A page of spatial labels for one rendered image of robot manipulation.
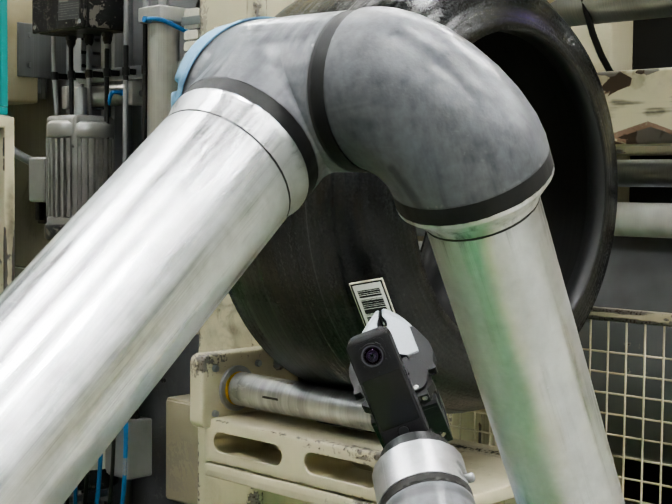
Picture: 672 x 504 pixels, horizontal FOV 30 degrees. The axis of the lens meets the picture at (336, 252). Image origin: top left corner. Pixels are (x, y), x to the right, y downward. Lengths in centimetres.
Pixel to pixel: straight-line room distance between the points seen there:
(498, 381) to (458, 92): 23
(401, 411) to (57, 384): 56
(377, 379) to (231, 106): 44
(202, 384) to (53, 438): 94
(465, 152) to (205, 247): 18
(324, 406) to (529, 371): 64
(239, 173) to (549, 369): 28
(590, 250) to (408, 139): 88
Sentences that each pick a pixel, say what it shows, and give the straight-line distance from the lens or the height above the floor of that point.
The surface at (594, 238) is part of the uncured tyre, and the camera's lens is 170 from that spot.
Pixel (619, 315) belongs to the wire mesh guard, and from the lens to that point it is 184.
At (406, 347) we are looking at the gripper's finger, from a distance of 131.
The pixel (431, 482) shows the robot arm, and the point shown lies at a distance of 116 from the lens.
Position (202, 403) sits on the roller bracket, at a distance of 166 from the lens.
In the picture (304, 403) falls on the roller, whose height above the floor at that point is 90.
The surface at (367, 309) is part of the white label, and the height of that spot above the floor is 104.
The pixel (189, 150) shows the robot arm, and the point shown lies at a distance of 83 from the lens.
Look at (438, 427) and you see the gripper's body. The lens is 129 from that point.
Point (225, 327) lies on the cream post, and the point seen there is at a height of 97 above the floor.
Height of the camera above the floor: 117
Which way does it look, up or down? 3 degrees down
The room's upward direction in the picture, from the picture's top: 1 degrees clockwise
